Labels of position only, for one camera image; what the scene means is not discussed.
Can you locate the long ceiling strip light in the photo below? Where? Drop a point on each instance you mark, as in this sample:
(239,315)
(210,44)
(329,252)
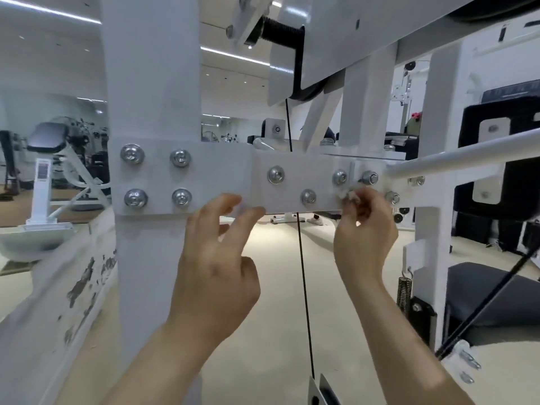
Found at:
(234,54)

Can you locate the black padded seat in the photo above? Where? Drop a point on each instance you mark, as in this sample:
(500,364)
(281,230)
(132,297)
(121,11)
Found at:
(472,291)

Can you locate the white cleaning wipe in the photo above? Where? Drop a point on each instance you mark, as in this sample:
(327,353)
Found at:
(350,194)

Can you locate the white gym machine frame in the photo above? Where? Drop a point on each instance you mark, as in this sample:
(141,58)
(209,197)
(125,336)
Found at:
(152,80)

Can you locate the person's right forearm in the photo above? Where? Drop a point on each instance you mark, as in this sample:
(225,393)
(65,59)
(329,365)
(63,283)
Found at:
(405,354)

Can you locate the black rectangular chest pad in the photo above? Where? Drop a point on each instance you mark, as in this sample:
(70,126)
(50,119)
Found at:
(468,122)

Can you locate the person's left hand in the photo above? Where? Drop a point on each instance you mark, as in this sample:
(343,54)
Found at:
(211,282)

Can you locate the person's right hand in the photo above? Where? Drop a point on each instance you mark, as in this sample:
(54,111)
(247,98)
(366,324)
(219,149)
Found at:
(363,244)

